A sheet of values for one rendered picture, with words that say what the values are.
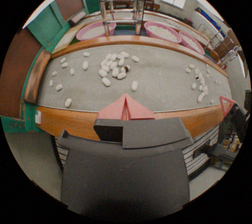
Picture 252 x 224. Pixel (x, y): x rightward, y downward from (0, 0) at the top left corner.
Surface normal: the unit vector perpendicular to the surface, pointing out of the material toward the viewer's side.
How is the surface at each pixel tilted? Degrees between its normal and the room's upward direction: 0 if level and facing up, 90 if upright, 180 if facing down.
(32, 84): 67
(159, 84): 0
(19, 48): 90
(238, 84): 90
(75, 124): 0
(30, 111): 90
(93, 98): 0
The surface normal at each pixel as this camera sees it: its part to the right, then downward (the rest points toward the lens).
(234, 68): -1.00, 0.09
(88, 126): 0.00, -0.24
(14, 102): 1.00, 0.00
